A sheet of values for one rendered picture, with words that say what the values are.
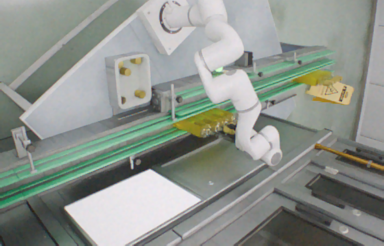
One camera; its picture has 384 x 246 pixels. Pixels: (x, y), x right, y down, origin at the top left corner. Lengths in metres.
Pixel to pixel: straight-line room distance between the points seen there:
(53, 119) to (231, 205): 0.78
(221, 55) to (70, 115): 0.69
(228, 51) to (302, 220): 0.65
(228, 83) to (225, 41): 0.14
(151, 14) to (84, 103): 0.49
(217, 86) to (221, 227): 0.48
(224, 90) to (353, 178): 0.78
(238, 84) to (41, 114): 0.78
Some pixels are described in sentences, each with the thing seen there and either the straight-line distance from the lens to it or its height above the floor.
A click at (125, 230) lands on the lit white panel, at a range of 1.10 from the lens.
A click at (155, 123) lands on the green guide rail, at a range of 1.43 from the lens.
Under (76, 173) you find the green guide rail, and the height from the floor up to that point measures 0.95.
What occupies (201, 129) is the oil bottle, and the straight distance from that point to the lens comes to 1.42.
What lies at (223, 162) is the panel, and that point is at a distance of 1.45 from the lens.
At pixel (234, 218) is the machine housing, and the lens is 1.19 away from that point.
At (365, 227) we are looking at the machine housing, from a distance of 1.24.
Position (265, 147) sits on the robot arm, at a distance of 1.15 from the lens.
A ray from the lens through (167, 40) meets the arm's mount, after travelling 1.53.
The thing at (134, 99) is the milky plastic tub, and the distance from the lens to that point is 1.48.
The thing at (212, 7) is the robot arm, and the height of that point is 1.18.
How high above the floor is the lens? 1.99
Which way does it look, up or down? 42 degrees down
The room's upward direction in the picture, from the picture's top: 111 degrees clockwise
